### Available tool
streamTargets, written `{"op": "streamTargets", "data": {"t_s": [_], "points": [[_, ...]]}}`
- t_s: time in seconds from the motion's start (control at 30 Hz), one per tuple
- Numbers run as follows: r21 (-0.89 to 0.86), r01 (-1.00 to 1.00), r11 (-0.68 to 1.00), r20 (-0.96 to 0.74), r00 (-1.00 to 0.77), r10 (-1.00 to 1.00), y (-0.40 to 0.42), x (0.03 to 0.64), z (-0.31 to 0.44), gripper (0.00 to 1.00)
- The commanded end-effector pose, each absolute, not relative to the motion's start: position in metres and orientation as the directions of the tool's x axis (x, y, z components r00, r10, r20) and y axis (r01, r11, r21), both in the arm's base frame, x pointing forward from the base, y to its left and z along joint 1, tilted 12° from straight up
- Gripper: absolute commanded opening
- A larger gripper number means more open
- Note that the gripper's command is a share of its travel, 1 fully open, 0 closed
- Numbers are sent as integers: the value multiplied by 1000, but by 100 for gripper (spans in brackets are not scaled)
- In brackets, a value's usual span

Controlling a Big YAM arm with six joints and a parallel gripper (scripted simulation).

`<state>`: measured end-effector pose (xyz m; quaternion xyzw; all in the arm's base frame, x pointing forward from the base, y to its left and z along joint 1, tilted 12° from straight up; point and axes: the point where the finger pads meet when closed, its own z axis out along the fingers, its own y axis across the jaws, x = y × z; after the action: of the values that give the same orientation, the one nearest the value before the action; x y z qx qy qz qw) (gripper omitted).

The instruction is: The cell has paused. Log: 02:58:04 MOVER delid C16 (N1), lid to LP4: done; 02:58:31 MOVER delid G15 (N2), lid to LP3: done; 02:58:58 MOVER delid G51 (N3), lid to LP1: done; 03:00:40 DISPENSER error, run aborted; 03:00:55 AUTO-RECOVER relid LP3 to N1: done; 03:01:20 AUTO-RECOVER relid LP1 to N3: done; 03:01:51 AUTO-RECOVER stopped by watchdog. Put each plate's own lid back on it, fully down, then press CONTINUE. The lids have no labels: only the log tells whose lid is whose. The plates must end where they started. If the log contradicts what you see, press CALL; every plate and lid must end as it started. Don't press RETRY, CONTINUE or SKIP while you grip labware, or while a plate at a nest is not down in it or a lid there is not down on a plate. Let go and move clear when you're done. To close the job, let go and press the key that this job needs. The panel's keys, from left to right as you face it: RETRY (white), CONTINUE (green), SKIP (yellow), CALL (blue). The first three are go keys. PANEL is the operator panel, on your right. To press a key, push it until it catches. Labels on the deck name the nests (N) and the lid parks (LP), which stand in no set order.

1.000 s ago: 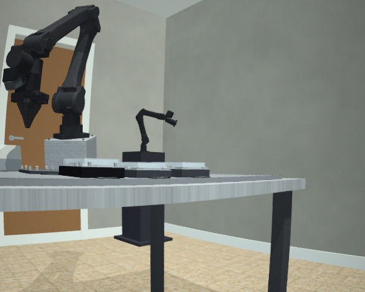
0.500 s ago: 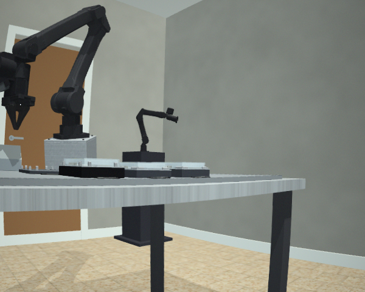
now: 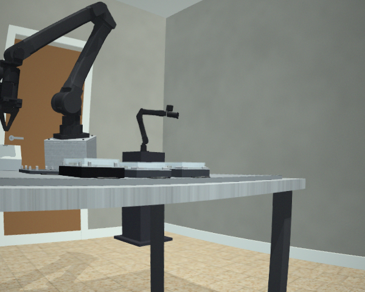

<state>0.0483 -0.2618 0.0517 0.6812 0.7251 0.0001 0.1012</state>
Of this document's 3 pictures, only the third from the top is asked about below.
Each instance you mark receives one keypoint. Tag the white button panel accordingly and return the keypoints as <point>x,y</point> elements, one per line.
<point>10,157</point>

